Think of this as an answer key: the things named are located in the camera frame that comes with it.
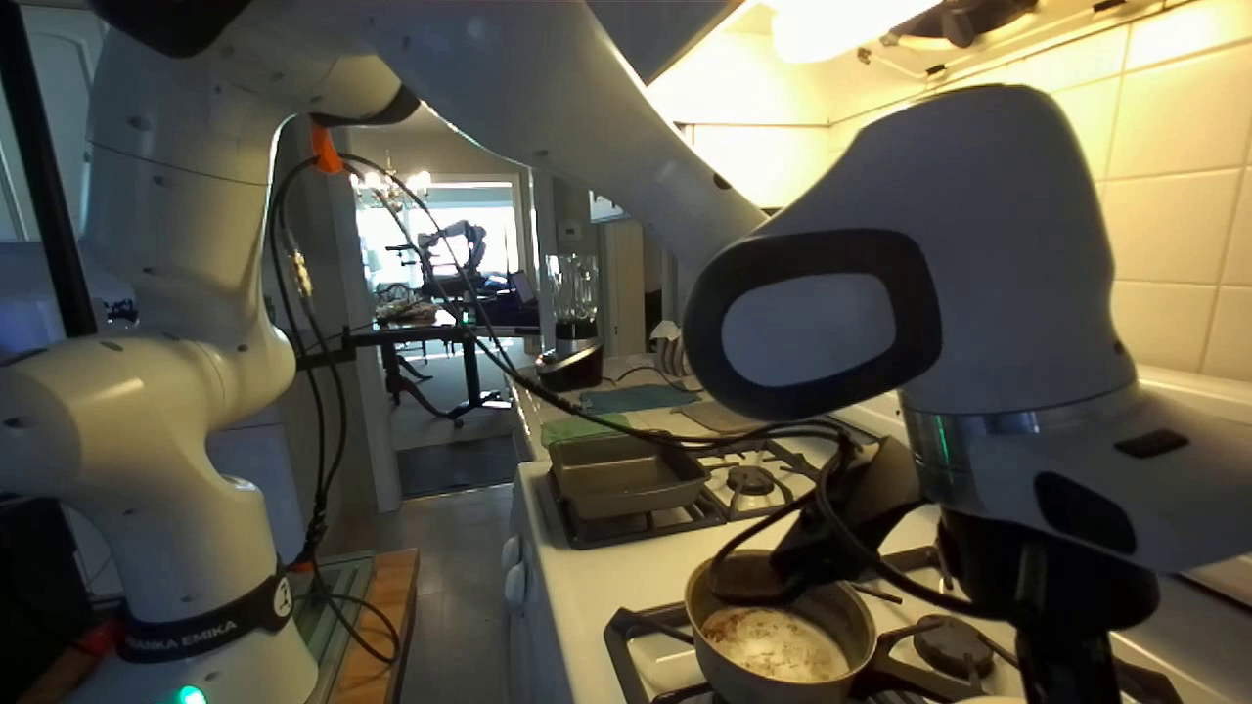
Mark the white stove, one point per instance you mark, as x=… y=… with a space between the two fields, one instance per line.
x=581 y=580

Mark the range hood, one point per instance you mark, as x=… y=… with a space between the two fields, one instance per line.
x=811 y=65

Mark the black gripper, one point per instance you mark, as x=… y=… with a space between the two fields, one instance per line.
x=1059 y=597

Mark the black stove grate under pot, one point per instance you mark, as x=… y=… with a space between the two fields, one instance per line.
x=922 y=655

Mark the dark rectangular baking pan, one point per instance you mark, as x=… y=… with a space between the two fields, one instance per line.
x=609 y=473

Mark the black stove grate near pan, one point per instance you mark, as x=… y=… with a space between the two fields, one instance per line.
x=744 y=473

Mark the small metal pot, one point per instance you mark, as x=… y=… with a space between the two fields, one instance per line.
x=805 y=651

